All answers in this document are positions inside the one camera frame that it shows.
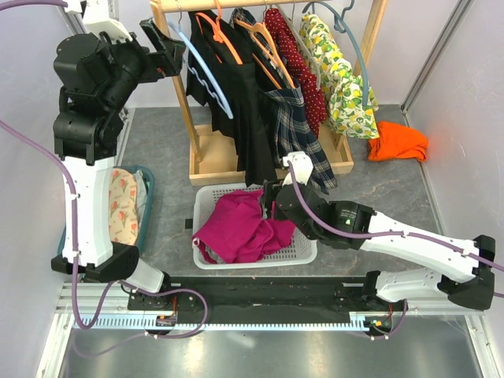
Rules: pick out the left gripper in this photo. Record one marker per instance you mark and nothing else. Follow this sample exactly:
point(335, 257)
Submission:
point(167, 61)

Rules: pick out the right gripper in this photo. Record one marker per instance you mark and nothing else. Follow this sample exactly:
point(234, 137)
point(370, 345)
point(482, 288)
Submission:
point(269, 189)

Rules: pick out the light blue hanger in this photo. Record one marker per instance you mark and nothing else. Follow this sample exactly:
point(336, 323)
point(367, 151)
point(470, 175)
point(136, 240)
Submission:
point(208, 81)

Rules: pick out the magenta pleated skirt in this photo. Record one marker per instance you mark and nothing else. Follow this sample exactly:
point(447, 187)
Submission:
point(237, 233)

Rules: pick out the black skirt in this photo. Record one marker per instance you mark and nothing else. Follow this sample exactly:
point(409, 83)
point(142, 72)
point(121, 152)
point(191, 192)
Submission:
point(238, 81)

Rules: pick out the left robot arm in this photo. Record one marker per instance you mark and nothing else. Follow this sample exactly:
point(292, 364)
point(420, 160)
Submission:
point(98, 76)

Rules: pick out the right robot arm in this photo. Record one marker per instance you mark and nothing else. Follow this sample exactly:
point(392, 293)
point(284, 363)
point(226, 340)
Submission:
point(459, 270)

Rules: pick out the navy plaid skirt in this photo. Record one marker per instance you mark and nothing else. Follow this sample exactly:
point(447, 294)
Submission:
point(284, 110)

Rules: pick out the blue-grey hanger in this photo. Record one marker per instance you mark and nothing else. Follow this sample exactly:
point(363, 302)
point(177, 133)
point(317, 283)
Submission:
point(340, 26)

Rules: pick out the white plastic laundry basket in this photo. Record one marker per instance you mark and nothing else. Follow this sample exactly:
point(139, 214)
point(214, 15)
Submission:
point(301, 251)

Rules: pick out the wooden clothes rack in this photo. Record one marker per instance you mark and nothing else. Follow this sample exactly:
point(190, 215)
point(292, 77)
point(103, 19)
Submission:
point(212, 158)

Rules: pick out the lemon print garment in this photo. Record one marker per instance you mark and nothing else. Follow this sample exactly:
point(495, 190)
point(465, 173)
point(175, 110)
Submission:
point(342, 89)

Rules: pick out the orange cloth on floor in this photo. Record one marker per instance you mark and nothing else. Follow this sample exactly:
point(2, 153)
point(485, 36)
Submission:
point(397, 141)

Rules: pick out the teal plastic tub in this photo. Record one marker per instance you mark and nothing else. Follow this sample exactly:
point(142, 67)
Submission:
point(147, 204)

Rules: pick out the red polka dot garment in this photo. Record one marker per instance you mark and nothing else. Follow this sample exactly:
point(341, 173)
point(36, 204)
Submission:
point(315, 108)

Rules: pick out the floral tulip cloth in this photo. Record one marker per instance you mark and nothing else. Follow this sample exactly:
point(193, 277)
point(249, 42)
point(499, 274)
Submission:
point(127, 202)

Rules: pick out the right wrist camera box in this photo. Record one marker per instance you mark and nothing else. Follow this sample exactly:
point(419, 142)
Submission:
point(300, 168)

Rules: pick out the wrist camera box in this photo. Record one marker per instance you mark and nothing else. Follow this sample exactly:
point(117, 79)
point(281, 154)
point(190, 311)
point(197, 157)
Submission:
point(300, 168)
point(96, 17)

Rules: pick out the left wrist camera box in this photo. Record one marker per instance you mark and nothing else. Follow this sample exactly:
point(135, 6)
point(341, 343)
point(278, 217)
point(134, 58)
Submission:
point(96, 17)

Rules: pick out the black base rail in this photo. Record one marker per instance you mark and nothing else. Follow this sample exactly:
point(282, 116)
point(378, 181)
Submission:
point(268, 299)

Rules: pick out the white slotted cable duct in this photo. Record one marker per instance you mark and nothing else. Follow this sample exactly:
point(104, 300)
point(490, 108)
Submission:
point(152, 322)

